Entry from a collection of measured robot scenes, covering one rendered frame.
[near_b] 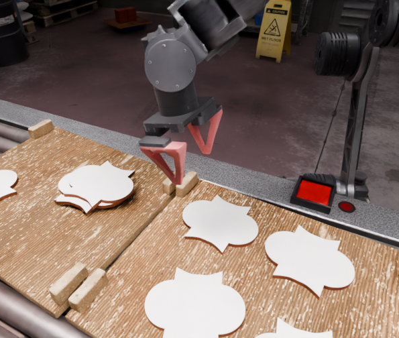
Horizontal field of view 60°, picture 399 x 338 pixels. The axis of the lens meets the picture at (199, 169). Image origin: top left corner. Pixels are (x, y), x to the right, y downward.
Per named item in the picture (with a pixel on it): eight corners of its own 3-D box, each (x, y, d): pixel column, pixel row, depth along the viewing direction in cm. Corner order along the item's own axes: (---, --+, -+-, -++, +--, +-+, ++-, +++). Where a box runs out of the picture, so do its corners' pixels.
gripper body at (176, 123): (216, 107, 53) (207, 59, 49) (183, 136, 45) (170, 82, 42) (180, 108, 56) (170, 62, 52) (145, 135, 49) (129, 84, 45)
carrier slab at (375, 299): (193, 182, 72) (193, 176, 71) (410, 261, 56) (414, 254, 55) (66, 322, 48) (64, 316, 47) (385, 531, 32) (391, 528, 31)
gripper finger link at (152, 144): (212, 169, 53) (200, 112, 48) (190, 195, 48) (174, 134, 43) (176, 165, 56) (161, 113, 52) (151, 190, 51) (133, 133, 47)
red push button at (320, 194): (301, 184, 72) (302, 179, 71) (330, 192, 70) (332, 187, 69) (294, 201, 68) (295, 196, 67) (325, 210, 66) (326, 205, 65)
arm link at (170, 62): (237, 34, 48) (200, -22, 44) (261, 46, 38) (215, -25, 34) (172, 89, 50) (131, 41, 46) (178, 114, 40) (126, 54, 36)
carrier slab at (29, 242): (55, 130, 88) (53, 125, 87) (189, 182, 72) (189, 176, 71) (-93, 213, 65) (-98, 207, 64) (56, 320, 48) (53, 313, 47)
